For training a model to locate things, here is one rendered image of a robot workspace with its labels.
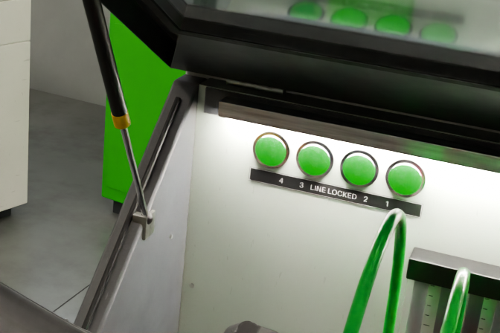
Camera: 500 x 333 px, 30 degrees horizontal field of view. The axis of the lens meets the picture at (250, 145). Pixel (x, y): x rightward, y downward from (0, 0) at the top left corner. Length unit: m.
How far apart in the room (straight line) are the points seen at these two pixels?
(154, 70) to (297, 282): 2.70
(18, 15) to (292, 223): 2.80
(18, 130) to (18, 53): 0.34
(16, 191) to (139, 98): 0.68
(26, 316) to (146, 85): 3.28
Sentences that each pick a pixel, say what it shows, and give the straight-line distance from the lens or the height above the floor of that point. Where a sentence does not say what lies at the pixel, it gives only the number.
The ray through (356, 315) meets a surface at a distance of 0.87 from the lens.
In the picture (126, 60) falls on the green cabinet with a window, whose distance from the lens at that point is 4.00.
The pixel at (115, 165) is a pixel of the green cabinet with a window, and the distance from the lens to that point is 4.18.
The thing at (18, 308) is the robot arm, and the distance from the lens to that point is 0.72.
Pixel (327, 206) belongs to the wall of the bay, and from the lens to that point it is 1.24.
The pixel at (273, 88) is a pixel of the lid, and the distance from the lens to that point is 1.24.
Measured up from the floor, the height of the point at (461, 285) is 1.38.
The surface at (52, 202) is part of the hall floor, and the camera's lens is 4.41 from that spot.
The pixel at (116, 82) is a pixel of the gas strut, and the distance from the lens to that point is 1.02.
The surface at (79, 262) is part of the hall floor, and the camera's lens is 3.88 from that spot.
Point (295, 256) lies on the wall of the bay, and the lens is 1.28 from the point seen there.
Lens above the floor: 1.80
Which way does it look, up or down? 20 degrees down
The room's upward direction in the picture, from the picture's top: 6 degrees clockwise
